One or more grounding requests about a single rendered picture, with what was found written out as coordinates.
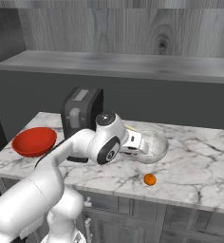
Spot clear glass bowl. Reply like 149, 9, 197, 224
126, 129, 170, 165

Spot orange tangerine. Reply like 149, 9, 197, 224
143, 173, 158, 187

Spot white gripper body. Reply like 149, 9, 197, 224
136, 131, 151, 157

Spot grey cupboard door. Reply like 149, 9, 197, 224
81, 211, 159, 243

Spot grey wood upper cupboards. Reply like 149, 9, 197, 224
16, 0, 224, 59

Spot black toaster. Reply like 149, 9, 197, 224
60, 87, 104, 164

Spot silver drawer handle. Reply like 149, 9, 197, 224
83, 196, 93, 209

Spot silver cupboard door handle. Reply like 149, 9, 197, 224
84, 217, 93, 243

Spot red bowl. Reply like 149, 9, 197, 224
11, 126, 58, 159

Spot grey drawer front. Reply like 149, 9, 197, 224
81, 190, 121, 214
164, 204, 224, 237

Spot grey wall shelf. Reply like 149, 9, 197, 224
0, 49, 224, 85

